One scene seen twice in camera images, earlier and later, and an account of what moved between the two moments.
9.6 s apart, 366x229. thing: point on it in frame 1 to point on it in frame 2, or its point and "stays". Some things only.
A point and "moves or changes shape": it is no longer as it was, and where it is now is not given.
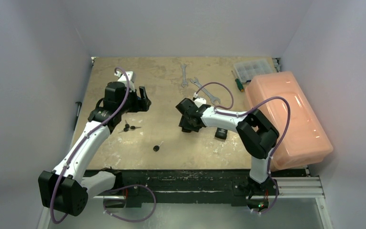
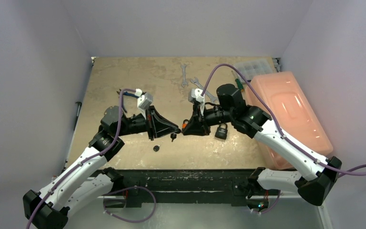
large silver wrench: x=213 y=99 stays
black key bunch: x=127 y=127 moves or changes shape
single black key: x=156 y=148 stays
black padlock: x=221 y=133 stays
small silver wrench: x=184 y=82 stays
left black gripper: x=141 y=105 to x=149 y=124
